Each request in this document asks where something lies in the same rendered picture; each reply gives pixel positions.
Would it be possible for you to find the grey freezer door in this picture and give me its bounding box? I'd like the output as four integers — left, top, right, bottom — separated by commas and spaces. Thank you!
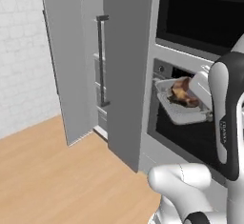
39, 0, 105, 147

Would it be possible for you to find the black built-in microwave oven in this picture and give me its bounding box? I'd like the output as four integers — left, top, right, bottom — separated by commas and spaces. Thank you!
155, 0, 244, 57

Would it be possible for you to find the brown steak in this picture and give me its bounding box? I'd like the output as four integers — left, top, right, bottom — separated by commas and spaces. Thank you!
167, 77, 201, 109

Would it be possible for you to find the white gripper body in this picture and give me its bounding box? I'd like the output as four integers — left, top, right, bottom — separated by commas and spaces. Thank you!
189, 71, 214, 112

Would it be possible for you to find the stainless wall oven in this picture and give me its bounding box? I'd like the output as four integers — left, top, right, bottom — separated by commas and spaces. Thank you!
138, 42, 244, 188

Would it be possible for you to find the white meat container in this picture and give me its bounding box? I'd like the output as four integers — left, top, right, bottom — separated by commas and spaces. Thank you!
153, 76, 214, 127

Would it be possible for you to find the grey fridge door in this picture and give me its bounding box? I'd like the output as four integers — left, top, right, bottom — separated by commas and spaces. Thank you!
101, 0, 155, 173

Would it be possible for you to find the black door handle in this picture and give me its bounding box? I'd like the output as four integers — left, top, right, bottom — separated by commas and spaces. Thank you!
95, 14, 112, 108

